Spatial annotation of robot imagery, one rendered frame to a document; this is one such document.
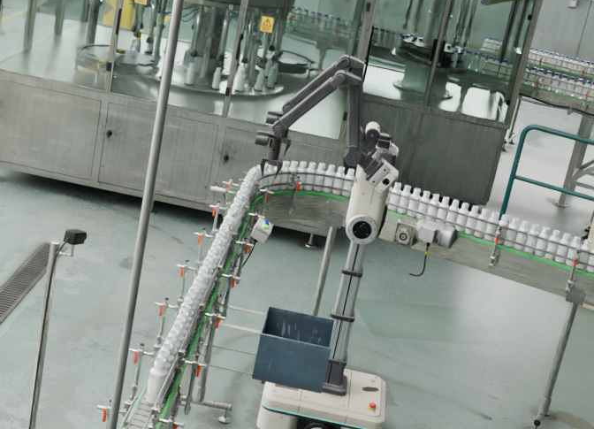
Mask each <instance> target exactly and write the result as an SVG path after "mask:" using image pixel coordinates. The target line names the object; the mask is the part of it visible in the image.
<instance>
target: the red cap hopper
mask: <svg viewBox="0 0 594 429"><path fill-rule="evenodd" d="M593 124H594V119H591V118H589V117H586V116H583V117H582V120H581V124H580V126H579V130H578V133H577V135H579V136H582V137H585V138H589V139H590V134H591V130H592V128H593ZM587 146H588V144H587V143H583V142H578V141H575V146H574V148H573V152H572V156H571V158H570V162H569V165H568V169H567V174H566V178H565V180H564V184H563V188H565V189H569V190H572V191H575V187H576V186H578V187H582V188H587V189H590V190H594V186H592V185H590V184H586V183H583V182H580V181H578V179H580V178H581V177H582V176H584V175H586V174H587V175H590V176H593V177H594V172H593V171H594V165H593V164H594V159H592V160H591V161H590V162H588V163H586V164H584V165H583V159H584V156H585V152H586V149H587ZM591 165H593V166H592V167H590V168H588V169H586V170H585V168H587V167H589V166H591ZM566 199H567V194H565V193H561V194H560V199H559V201H557V202H556V203H555V204H556V205H559V206H561V207H565V208H567V206H568V204H567V203H565V202H566Z"/></svg>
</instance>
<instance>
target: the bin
mask: <svg viewBox="0 0 594 429"><path fill-rule="evenodd" d="M228 308H229V309H233V310H241V311H245V312H249V313H254V314H257V315H262V316H265V318H264V321H263V326H262V329H261V331H258V330H254V329H250V328H246V327H241V326H234V325H229V324H226V323H221V322H219V324H218V325H219V326H226V327H230V328H234V329H239V330H242V331H247V332H251V333H259V334H260V337H259V344H258V349H257V354H253V353H248V352H245V351H240V350H236V349H229V348H224V347H220V346H216V345H212V346H213V348H214V347H217V348H221V349H229V350H232V351H237V352H241V353H245V354H249V355H254V356H256V359H255V367H254V371H253V374H252V373H248V372H241V371H236V370H232V369H228V368H224V367H219V366H215V365H211V364H207V366H211V367H216V368H220V369H224V370H228V371H233V372H240V373H245V374H248V375H253V376H252V379H257V380H261V381H266V382H270V383H274V384H279V385H282V386H287V387H294V388H299V389H302V390H307V391H311V392H315V393H319V394H321V393H322V389H323V385H324V377H325V373H326V369H327V365H328V361H329V357H330V353H331V349H332V343H333V336H334V330H335V324H336V320H334V319H330V318H322V317H318V316H314V315H309V314H305V313H301V312H297V311H292V310H285V309H280V308H277V307H272V306H268V309H267V311H266V313H264V312H260V311H255V310H248V309H243V308H240V307H235V306H231V305H229V307H228ZM201 364H204V363H201Z"/></svg>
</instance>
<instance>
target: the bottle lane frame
mask: <svg viewBox="0 0 594 429"><path fill-rule="evenodd" d="M254 209H255V203H253V204H252V206H251V209H250V211H249V213H250V214H253V212H254ZM251 219H252V216H248V217H247V223H244V225H243V227H242V228H241V231H240V234H239V237H238V239H237V241H239V242H242V240H243V239H244V237H243V235H244V232H245V233H246V234H245V237H248V235H249V233H250V231H249V229H250V224H251ZM234 246H235V250H234V251H233V252H231V255H230V256H229V259H228V260H227V263H226V266H225V268H224V270H223V274H225V275H229V273H230V270H231V269H232V267H233V265H234V262H235V261H236V260H237V255H238V253H239V254H240V253H241V251H242V245H240V244H236V245H234ZM232 261H233V264H232ZM231 264H232V267H231ZM220 282H221V283H220V284H219V286H218V285H217V287H216V289H215V291H214V293H213V296H212V297H211V299H210V302H209V305H208V308H207V309H206V312H205V313H208V314H212V315H213V312H214V309H215V304H216V300H217V295H218V301H219V302H220V303H221V302H222V299H223V297H224V294H225V291H226V289H227V287H228V278H226V277H222V278H220ZM211 319H212V318H210V317H206V316H204V318H203V324H202V325H201V326H199V327H198V330H197V332H196V334H195V337H194V339H193V341H192V344H191V346H190V348H189V350H188V352H187V355H186V357H185V360H187V361H190V362H193V361H194V355H198V356H199V354H198V353H197V349H198V345H199V344H200V343H199V339H200V335H201V337H202V339H201V343H203V344H204V342H205V341H206V338H207V336H208V333H209V330H210V328H211V324H209V327H208V328H207V324H208V320H211ZM202 347H203V345H201V344H200V349H199V352H200V353H201V351H202ZM182 366H183V368H182V370H183V372H182V373H181V374H178V375H177V378H176V379H175V382H174V384H173V387H172V389H171V392H170V393H169V396H168V398H167V401H166V403H165V404H164V408H163V410H162V412H161V414H160V418H161V419H165V420H169V418H170V414H171V413H172V412H173V413H174V408H175V404H176V399H177V395H178V394H179V393H178V389H179V384H180V385H181V388H180V392H181V393H182V394H184V392H185V389H186V387H187V383H188V381H189V379H190V377H191V374H192V370H193V369H192V365H191V364H183V365H182ZM148 382H149V379H148V381H147V383H146V385H147V384H148ZM146 385H145V387H146ZM145 387H144V388H143V390H142V392H141V395H142V393H143V391H144V389H145ZM141 395H140V397H139V399H138V401H139V400H140V398H141ZM179 396H180V394H179ZM138 401H137V403H138ZM137 403H136V404H135V406H134V408H133V411H134V409H135V407H136V405H137ZM133 411H132V413H131V415H130V417H129V419H130V418H131V416H132V414H133ZM156 429H168V428H167V424H165V423H160V422H158V424H157V428H156Z"/></svg>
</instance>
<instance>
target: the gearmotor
mask: <svg viewBox="0 0 594 429"><path fill-rule="evenodd" d="M456 234H457V229H456V228H455V227H453V226H448V225H445V224H442V223H440V222H437V221H435V220H432V219H427V218H420V219H419V221H416V220H413V219H411V218H405V217H404V218H399V220H398V221H397V225H396V228H395V232H394V236H393V240H392V243H394V244H398V245H400V246H403V247H406V248H409V249H411V247H412V246H413V245H416V241H417V240H421V241H426V242H427V243H426V246H427V249H426V251H425V258H424V266H423V271H422V273H421V274H419V275H415V274H412V273H409V274H410V275H413V276H421V275H422V274H423V272H424V269H425V264H426V257H427V253H428V247H429V246H430V243H432V244H435V245H438V246H440V247H443V248H447V249H450V248H451V247H452V246H453V243H454V241H455V238H456Z"/></svg>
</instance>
